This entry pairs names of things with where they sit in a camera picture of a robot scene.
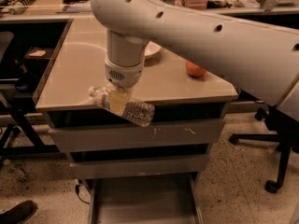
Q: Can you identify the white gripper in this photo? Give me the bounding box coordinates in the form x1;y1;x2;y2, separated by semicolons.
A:
105;57;144;116

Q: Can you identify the clear plastic water bottle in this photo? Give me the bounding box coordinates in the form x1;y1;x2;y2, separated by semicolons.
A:
89;86;155;127

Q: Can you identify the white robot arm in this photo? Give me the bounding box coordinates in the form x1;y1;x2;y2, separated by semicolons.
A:
91;0;299;193

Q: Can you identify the top grey drawer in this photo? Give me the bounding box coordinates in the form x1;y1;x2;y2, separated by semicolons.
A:
50;119;224;153

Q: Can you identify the grey drawer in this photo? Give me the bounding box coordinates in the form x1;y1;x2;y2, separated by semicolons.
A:
50;119;224;153
70;154;209;179

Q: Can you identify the grey drawer cabinet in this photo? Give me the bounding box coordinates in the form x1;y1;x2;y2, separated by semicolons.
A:
32;13;241;224

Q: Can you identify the middle grey drawer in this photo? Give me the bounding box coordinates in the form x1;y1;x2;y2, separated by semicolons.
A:
70;154;209;179

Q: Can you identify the open bottom drawer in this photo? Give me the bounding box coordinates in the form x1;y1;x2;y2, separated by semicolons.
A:
88;174;204;224

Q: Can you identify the white paper bowl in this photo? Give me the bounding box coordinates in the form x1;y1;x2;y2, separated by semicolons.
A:
145;42;162;60

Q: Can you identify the red apple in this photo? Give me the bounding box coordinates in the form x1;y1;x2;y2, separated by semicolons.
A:
185;61;206;77

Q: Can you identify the dark shoe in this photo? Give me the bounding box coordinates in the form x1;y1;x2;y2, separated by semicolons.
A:
0;200;37;224

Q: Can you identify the black office chair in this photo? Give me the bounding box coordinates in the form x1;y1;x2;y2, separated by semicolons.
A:
228;91;299;194

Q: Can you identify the black desk frame left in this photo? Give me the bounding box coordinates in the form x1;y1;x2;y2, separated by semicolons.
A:
0;83;59;158

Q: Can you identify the black cable on floor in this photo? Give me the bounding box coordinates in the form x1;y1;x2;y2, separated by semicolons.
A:
74;179;92;205

